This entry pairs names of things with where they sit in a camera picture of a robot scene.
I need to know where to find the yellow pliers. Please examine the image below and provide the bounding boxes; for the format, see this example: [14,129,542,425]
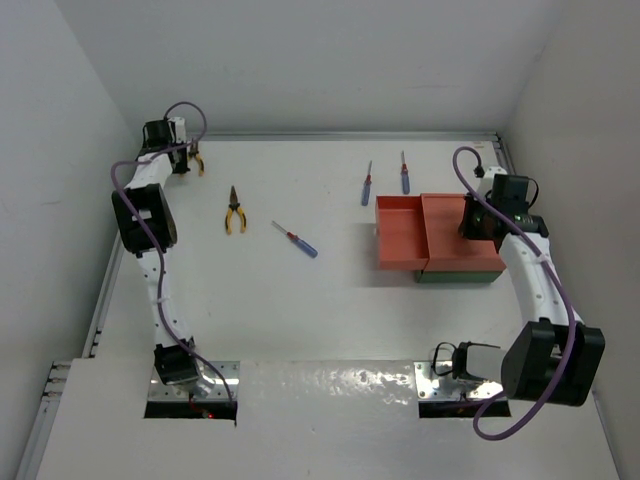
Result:
[187,141,205,177]
[225,185,247,235]

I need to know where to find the salmon red drawer box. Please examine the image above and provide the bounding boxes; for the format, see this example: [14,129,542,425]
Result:
[376,193,505,273]

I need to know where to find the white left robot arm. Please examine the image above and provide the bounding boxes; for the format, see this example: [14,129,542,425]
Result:
[111,116,201,388]

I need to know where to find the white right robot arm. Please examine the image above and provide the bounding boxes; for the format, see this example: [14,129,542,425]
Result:
[459,167,569,401]

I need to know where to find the green drawer box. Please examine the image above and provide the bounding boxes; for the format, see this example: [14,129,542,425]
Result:
[414,270,502,284]

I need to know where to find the blue red screwdriver right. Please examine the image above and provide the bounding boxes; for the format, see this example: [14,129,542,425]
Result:
[400,150,410,195]

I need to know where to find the blue red screwdriver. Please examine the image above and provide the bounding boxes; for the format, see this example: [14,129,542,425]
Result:
[271,220,318,259]
[361,161,373,207]
[400,150,410,195]

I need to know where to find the blue red screwdriver left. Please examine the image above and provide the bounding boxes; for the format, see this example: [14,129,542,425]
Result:
[361,161,373,207]

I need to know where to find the blue red screwdriver centre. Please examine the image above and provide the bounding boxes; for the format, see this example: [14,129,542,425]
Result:
[271,220,318,259]

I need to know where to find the white front cover board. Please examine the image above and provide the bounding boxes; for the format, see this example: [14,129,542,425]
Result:
[38,358,617,479]

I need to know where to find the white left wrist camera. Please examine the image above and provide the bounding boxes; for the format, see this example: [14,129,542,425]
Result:
[168,117,188,144]

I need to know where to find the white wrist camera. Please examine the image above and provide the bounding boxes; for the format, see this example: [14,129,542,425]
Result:
[168,117,188,144]
[473,165,508,189]

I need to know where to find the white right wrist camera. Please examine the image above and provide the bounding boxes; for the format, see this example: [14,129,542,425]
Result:
[473,165,508,189]

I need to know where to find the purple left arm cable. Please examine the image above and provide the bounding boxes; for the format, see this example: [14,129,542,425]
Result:
[109,101,239,416]

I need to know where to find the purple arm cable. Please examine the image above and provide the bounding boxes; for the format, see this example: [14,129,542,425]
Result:
[109,101,239,416]
[452,145,581,441]

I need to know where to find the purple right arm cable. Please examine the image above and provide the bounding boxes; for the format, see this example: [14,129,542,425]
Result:
[452,145,581,441]

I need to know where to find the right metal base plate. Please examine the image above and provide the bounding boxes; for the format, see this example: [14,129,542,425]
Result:
[413,361,502,403]

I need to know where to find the metal base plate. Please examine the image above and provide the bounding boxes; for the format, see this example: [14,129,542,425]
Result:
[147,361,241,402]
[413,361,502,403]

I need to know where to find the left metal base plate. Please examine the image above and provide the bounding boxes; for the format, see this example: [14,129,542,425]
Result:
[147,361,241,402]

